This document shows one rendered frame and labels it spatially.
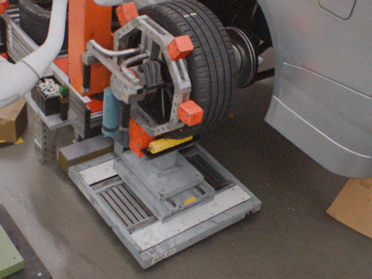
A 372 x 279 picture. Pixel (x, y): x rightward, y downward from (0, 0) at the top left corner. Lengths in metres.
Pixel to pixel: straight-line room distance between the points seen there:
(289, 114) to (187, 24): 0.62
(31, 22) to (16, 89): 1.89
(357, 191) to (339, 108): 1.38
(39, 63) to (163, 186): 1.12
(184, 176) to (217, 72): 0.80
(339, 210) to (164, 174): 1.12
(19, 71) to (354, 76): 1.28
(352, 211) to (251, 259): 0.80
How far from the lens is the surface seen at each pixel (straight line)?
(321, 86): 2.35
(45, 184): 3.22
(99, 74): 2.96
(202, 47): 2.40
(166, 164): 3.00
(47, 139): 3.23
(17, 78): 2.09
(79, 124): 3.33
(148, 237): 2.86
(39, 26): 3.91
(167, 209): 2.92
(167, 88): 2.62
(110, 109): 2.69
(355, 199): 3.57
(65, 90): 2.82
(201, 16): 2.50
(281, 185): 3.46
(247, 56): 2.77
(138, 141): 2.76
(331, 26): 2.26
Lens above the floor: 2.24
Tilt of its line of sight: 39 degrees down
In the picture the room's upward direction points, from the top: 11 degrees clockwise
